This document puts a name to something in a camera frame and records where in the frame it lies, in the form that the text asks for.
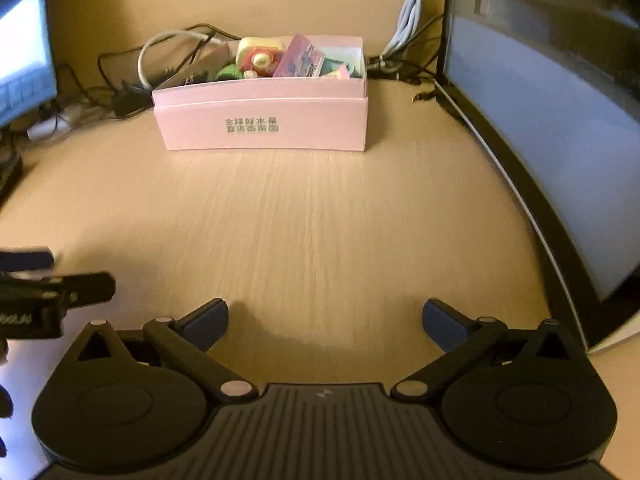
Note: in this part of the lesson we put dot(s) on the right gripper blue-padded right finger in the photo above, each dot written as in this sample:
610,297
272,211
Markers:
465,342

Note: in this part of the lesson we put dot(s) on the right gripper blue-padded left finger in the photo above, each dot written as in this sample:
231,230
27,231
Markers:
183,344

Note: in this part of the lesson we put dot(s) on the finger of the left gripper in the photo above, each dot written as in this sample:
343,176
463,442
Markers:
89,289
25,260

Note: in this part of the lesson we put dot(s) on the red toy camera keychain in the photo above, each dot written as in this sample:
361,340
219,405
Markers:
259,56

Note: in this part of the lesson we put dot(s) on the black keyboard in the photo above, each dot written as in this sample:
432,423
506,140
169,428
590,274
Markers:
11,172

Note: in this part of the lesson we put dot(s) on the curved monitor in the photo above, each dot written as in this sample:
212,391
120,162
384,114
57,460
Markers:
28,77

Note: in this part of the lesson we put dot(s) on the black power adapter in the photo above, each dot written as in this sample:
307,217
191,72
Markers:
130,100

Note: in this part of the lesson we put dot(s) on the pink cardboard box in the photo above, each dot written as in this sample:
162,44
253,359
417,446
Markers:
290,113

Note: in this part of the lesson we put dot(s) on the colourful toys in box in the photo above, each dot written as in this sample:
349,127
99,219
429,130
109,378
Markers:
332,68

